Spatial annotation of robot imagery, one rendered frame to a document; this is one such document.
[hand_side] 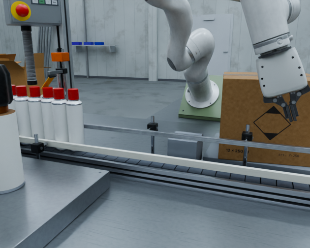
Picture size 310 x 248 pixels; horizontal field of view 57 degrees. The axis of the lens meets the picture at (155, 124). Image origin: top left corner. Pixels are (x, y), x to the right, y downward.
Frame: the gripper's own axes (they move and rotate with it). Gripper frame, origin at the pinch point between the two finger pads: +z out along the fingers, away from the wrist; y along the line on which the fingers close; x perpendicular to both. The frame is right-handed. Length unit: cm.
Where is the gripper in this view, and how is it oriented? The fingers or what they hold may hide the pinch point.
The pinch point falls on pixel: (291, 112)
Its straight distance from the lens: 77.9
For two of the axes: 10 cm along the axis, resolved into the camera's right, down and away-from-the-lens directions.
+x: -3.5, 2.5, -9.0
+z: 3.2, 9.4, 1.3
